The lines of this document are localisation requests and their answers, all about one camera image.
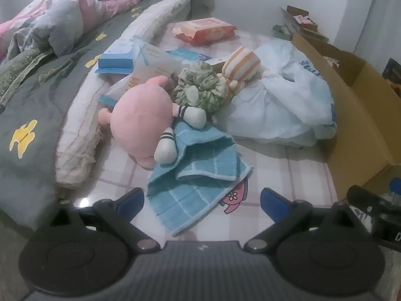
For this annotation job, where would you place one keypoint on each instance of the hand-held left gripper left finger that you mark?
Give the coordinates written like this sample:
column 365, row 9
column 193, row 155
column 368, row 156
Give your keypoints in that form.
column 134, row 198

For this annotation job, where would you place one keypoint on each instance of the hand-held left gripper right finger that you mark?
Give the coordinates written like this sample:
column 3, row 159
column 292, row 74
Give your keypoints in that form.
column 274, row 203

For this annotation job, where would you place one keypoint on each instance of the light blue carton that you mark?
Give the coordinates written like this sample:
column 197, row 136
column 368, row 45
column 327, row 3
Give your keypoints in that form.
column 116, row 62

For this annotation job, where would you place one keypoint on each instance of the white plastic bag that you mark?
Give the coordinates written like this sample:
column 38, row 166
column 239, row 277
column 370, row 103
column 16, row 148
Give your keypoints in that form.
column 282, row 100

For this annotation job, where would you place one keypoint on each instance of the pink plush toy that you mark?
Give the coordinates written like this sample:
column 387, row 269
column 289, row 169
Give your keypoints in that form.
column 137, row 116

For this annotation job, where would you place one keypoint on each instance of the grey bed sheet yellow print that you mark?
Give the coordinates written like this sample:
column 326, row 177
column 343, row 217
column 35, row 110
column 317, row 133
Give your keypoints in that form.
column 47, row 100

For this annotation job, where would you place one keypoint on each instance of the pink grey quilt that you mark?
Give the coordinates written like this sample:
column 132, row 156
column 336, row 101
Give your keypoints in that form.
column 53, row 22

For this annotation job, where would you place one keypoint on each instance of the small green box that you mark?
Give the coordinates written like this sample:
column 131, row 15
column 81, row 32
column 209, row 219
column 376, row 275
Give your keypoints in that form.
column 282, row 32

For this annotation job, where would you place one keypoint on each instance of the small open cardboard box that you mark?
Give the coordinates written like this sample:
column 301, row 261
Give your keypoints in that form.
column 294, row 15

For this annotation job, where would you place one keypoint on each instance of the orange wet wipes pack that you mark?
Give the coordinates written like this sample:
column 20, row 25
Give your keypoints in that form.
column 206, row 29

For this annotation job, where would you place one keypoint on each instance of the checked tablecloth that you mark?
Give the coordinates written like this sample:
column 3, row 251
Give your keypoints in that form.
column 282, row 169

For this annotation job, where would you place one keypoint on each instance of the green fabric scrunchie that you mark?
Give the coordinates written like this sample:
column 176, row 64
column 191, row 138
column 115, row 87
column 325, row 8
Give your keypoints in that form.
column 200, row 84

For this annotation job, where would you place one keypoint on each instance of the white fluffy blanket roll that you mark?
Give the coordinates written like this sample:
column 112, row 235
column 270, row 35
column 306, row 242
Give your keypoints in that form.
column 91, row 106

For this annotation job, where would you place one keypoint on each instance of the blue tissue packet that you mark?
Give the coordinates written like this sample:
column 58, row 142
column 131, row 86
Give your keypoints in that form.
column 191, row 54

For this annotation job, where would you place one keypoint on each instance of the large cardboard box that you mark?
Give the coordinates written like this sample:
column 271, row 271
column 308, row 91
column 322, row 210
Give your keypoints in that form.
column 354, row 125

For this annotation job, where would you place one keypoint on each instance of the blue checked towel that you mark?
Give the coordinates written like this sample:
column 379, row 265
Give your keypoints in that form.
column 200, row 160

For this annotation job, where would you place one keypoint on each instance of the orange striped cloth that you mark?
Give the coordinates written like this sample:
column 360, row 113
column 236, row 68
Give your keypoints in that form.
column 241, row 65

